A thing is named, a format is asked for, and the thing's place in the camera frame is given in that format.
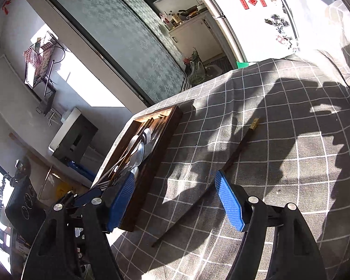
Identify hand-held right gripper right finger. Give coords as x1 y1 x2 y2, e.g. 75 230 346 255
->
214 170 327 280

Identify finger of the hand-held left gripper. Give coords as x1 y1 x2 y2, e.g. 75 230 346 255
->
74 187 103 208

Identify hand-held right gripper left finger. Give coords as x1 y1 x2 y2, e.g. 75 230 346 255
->
21 171 137 280

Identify metal fork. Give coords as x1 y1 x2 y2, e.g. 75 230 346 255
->
93 179 115 191

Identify dark wooden tray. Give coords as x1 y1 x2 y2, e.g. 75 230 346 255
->
90 105 184 233

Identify large metal spoon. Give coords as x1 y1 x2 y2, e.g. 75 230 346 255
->
128 141 146 171

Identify small metal spoon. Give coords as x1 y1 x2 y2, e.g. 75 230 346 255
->
141 128 154 158

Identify yellow container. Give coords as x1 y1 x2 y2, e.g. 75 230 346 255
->
55 180 69 199

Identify blue crate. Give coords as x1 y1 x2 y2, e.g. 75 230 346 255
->
65 159 95 182

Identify grey sink cabinet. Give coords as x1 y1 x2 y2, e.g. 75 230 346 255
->
48 107 99 161

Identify grey checkered tablecloth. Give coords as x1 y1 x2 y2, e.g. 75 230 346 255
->
109 48 350 280

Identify metal faucet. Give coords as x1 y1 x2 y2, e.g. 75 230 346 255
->
36 104 62 126

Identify plastic bag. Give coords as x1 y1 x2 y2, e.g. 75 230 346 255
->
183 48 208 86

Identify white kitchen counter cabinet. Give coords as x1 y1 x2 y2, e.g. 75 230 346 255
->
167 7 226 62

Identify patterned sliding glass door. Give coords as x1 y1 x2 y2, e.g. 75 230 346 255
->
34 0 191 106

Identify white refrigerator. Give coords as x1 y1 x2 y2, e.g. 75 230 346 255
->
187 0 301 65

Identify black and white fridge magnets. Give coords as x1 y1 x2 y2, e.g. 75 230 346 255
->
264 13 300 53

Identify wire wall rack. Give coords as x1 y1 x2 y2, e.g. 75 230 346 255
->
23 30 66 106

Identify red wall decal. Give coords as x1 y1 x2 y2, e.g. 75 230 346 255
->
1 0 21 16

